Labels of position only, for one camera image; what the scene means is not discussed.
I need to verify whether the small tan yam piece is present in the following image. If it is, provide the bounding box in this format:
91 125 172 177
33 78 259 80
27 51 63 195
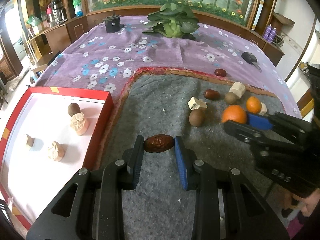
25 134 34 148

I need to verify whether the dark red jujube date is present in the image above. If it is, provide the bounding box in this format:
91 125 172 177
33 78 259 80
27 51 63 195
144 134 175 153

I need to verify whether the pinkish yam chunk tray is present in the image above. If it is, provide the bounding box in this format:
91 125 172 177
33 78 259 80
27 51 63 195
70 112 89 135

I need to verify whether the large orange mandarin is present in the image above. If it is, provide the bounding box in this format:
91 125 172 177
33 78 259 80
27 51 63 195
221 105 247 124

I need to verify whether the purple floral tablecloth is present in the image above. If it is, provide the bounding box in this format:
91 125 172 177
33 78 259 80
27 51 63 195
36 16 300 117

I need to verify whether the brown round longan fruit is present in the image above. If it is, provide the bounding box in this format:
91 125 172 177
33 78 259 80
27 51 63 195
189 109 205 127

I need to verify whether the green blue water bottle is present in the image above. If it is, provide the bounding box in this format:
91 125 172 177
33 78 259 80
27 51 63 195
72 0 83 17

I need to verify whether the brown longan in tray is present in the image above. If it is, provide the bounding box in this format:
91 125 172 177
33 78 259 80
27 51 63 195
68 102 80 116

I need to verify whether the black thermos jug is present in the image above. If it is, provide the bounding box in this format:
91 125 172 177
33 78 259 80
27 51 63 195
51 0 66 23

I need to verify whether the grey felt mat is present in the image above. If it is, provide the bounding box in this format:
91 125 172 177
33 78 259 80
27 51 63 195
100 75 271 239

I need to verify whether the green leafy vegetable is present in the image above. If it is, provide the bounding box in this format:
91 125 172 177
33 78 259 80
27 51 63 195
143 3 200 40

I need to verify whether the beige yam chunk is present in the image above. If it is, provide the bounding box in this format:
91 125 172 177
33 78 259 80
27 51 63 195
258 102 267 115
229 82 246 99
188 96 208 111

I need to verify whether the brown kiwi-like fruit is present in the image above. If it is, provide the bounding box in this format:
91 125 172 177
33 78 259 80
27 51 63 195
224 92 238 105

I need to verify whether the red white tray box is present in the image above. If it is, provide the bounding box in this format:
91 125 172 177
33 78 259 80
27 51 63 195
1 87 113 229

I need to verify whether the red jujube on tablecloth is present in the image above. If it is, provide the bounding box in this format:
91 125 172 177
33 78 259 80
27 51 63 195
214 68 227 77

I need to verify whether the pinkish yam chunk lower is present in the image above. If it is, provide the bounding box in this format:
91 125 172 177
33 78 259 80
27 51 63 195
47 141 65 161

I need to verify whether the black car key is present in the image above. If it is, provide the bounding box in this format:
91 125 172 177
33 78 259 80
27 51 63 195
241 52 262 72

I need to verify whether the black cylindrical container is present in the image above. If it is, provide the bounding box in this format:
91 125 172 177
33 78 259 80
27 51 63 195
104 12 124 33

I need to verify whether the small orange mandarin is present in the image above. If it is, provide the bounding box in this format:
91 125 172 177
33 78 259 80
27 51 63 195
246 96 262 114

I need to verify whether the red jujube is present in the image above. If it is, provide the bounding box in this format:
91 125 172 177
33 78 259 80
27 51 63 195
203 89 220 100
214 68 227 77

